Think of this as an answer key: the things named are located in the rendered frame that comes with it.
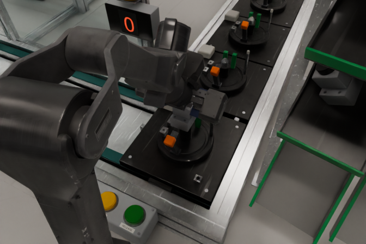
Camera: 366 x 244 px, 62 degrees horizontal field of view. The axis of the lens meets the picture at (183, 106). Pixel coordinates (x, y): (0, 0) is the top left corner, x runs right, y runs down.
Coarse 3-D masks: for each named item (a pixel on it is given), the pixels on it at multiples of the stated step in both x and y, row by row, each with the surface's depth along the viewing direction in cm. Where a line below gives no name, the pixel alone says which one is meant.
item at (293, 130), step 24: (312, 72) 49; (312, 96) 50; (360, 96) 48; (288, 120) 50; (312, 120) 49; (336, 120) 48; (360, 120) 47; (312, 144) 47; (336, 144) 46; (360, 144) 46; (360, 168) 44
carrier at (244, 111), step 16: (208, 48) 99; (208, 64) 91; (224, 64) 86; (240, 64) 96; (256, 64) 96; (208, 80) 88; (224, 80) 88; (240, 80) 88; (256, 80) 91; (240, 96) 86; (256, 96) 86; (224, 112) 83; (240, 112) 82
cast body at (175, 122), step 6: (192, 102) 65; (174, 108) 65; (186, 108) 64; (174, 114) 67; (180, 114) 66; (186, 114) 65; (174, 120) 66; (180, 120) 65; (186, 120) 65; (192, 120) 67; (174, 126) 68; (180, 126) 67; (186, 126) 66
